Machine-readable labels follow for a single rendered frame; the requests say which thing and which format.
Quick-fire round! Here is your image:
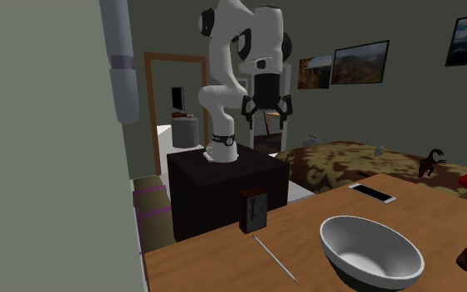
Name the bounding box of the white bowl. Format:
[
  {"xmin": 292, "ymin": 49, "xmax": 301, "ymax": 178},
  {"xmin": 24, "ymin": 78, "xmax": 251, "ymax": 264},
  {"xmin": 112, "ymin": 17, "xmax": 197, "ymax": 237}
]
[{"xmin": 319, "ymin": 215, "xmax": 426, "ymax": 292}]

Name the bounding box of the silver pen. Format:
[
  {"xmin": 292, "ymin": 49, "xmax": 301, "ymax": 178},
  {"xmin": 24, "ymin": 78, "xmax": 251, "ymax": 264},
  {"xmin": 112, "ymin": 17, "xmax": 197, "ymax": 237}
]
[{"xmin": 251, "ymin": 234, "xmax": 300, "ymax": 286}]

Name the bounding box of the olive box with purple bands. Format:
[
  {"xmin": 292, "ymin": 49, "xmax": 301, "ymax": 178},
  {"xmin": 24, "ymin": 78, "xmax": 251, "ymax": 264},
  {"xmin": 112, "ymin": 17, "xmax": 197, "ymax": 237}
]
[{"xmin": 132, "ymin": 174, "xmax": 177, "ymax": 254}]

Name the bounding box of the black dinosaur figure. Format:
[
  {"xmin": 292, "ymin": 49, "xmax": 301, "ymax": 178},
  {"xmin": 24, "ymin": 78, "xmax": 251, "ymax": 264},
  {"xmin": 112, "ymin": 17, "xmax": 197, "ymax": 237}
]
[{"xmin": 417, "ymin": 148, "xmax": 448, "ymax": 178}]

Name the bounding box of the bed with brown patterned cover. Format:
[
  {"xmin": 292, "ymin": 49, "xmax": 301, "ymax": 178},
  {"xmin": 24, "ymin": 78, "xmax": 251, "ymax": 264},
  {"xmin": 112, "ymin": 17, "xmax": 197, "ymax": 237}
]
[{"xmin": 275, "ymin": 139, "xmax": 467, "ymax": 200}]

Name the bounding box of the black and white phone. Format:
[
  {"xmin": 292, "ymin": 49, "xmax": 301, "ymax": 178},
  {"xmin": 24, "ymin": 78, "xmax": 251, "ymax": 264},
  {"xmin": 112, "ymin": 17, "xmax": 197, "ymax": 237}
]
[{"xmin": 348, "ymin": 182, "xmax": 397, "ymax": 204}]

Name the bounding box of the grey hanging cylinder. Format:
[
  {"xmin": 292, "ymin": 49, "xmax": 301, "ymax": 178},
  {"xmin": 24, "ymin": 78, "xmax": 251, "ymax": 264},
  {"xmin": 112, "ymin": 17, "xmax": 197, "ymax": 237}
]
[{"xmin": 98, "ymin": 0, "xmax": 141, "ymax": 125}]

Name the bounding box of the dark robot stand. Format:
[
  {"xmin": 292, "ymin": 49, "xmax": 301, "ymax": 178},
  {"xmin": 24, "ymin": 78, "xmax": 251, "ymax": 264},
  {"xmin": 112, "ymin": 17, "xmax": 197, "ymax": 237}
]
[{"xmin": 166, "ymin": 143, "xmax": 291, "ymax": 243}]

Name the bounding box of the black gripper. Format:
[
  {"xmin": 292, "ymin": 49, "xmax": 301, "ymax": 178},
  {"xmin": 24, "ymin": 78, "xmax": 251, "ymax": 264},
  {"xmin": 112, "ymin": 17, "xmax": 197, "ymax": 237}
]
[{"xmin": 241, "ymin": 73, "xmax": 294, "ymax": 131}]

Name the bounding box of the small dark brown box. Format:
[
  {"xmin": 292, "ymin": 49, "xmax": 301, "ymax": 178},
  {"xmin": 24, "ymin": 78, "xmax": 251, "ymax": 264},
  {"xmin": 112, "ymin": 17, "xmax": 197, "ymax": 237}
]
[{"xmin": 238, "ymin": 187, "xmax": 270, "ymax": 235}]

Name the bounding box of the orange cliff wall picture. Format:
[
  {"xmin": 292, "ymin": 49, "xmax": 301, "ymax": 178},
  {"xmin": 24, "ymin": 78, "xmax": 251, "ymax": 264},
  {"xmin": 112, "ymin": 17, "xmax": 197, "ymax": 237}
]
[{"xmin": 297, "ymin": 54, "xmax": 333, "ymax": 90}]

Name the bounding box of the brown hills wall picture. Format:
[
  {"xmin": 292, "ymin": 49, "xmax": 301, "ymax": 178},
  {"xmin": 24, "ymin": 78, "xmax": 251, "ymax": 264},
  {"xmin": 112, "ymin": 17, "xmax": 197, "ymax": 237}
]
[{"xmin": 330, "ymin": 39, "xmax": 391, "ymax": 85}]

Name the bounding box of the grey round side table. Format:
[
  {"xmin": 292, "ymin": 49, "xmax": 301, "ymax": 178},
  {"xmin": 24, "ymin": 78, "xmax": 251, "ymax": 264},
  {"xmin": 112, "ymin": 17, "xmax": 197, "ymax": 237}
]
[{"xmin": 170, "ymin": 86, "xmax": 201, "ymax": 149}]

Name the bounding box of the brown door frame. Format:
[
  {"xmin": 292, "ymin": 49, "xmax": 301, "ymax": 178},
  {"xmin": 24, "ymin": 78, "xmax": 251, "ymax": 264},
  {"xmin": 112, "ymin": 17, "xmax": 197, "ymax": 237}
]
[{"xmin": 143, "ymin": 51, "xmax": 210, "ymax": 176}]

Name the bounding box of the white framed doorway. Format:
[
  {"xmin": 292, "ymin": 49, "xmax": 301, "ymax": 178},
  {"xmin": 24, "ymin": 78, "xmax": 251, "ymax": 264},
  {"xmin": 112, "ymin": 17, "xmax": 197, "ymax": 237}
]
[{"xmin": 248, "ymin": 64, "xmax": 294, "ymax": 153}]

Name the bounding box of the wooden table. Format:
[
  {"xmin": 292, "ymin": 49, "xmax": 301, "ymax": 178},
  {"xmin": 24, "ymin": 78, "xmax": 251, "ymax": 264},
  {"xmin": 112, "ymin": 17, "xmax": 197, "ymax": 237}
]
[{"xmin": 142, "ymin": 173, "xmax": 467, "ymax": 292}]

